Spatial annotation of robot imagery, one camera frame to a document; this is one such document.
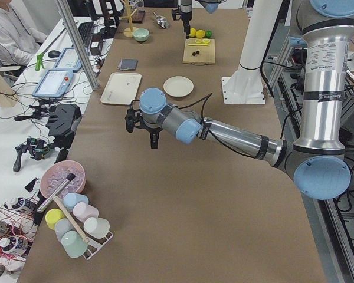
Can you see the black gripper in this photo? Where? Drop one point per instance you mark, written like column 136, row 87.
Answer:
column 186, row 11
column 152, row 130

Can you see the cream round plate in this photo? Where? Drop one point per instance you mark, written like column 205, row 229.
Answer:
column 178, row 86

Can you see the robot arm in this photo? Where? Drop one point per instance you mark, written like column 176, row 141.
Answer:
column 209, row 5

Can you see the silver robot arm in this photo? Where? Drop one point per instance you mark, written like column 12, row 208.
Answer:
column 315, row 160

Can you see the cream rectangular rabbit tray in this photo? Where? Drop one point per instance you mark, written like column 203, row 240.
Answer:
column 121, row 88

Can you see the yellow lemon lower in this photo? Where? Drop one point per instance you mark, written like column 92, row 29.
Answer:
column 192, row 33

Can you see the yellow lemon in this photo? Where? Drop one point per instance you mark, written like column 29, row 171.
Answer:
column 192, row 33
column 200, row 34

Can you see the yellow lemon upper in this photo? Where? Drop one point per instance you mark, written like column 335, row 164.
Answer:
column 200, row 34

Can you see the steel ice scoop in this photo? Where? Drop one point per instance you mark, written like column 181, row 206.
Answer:
column 161, row 20

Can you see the green lime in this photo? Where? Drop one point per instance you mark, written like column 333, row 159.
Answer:
column 208, row 34

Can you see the bamboo cutting board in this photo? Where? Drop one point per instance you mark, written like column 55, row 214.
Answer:
column 206, row 56

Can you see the mint green bowl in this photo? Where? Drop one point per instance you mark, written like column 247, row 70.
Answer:
column 141, row 34

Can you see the wooden mug tree stand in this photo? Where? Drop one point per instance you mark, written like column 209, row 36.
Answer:
column 130, row 11

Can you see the grey folded cloth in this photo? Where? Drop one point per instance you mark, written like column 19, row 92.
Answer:
column 127, row 64

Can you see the black keyboard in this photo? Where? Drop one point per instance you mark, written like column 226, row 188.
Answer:
column 85, row 30

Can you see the pink cup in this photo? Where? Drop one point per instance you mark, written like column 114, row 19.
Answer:
column 82, row 211

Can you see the blue cup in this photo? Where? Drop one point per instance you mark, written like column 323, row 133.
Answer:
column 71, row 199

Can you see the pink bowl with ice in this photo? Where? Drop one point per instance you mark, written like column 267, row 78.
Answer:
column 58, row 173

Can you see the white cup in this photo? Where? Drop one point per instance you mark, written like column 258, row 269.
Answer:
column 97, row 227

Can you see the teach pendant front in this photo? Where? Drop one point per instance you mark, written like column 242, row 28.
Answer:
column 54, row 83

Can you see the teach pendant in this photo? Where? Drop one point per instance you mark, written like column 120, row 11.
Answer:
column 68, row 59
column 54, row 83

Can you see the teach pendant rear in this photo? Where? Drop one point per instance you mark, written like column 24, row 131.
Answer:
column 68, row 59

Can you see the steel muddler in bowl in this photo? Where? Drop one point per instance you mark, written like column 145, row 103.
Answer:
column 48, row 200

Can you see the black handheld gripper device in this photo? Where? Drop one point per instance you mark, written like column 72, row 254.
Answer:
column 37, row 148

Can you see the white cup rack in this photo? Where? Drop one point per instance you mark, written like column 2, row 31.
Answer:
column 95, row 245

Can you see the grey cup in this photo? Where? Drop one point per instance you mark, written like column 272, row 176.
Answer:
column 62, row 227

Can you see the yellow cup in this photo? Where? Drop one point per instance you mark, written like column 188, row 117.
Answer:
column 53, row 216

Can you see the black computer mouse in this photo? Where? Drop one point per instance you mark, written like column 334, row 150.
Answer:
column 54, row 54

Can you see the mint green cup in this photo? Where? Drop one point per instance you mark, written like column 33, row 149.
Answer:
column 73, row 244

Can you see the green clamp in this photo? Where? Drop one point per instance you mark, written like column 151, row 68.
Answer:
column 39, row 62

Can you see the seated person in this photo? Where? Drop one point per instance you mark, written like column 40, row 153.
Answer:
column 19, row 43

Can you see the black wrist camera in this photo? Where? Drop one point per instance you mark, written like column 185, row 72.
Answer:
column 132, row 117

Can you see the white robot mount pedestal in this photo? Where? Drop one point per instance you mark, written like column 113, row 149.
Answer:
column 245, row 86

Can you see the black stand mount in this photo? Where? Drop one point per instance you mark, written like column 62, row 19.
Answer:
column 62, row 124

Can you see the aluminium frame post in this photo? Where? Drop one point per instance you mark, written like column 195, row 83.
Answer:
column 70, row 25

